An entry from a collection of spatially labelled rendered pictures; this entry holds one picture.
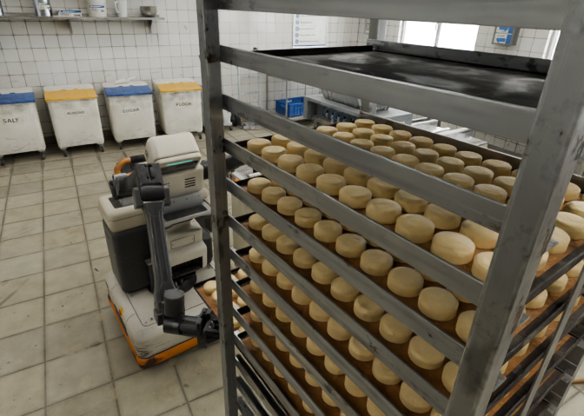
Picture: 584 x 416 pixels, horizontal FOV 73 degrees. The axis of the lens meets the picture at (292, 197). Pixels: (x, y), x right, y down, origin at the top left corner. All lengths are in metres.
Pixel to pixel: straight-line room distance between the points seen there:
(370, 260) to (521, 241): 0.28
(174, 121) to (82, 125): 1.11
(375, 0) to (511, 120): 0.20
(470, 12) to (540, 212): 0.18
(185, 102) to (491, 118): 5.31
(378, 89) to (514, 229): 0.21
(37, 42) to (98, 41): 0.68
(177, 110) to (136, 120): 0.54
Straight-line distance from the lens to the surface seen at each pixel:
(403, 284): 0.59
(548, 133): 0.36
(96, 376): 2.48
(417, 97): 0.45
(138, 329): 2.23
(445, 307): 0.57
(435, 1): 0.44
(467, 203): 0.44
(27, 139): 5.54
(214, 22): 0.79
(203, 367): 2.36
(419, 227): 0.54
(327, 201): 0.59
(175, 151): 1.78
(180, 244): 2.05
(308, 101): 2.89
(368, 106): 1.08
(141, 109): 5.51
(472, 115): 0.42
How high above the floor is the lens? 1.77
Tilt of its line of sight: 26 degrees down
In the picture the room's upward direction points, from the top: 2 degrees clockwise
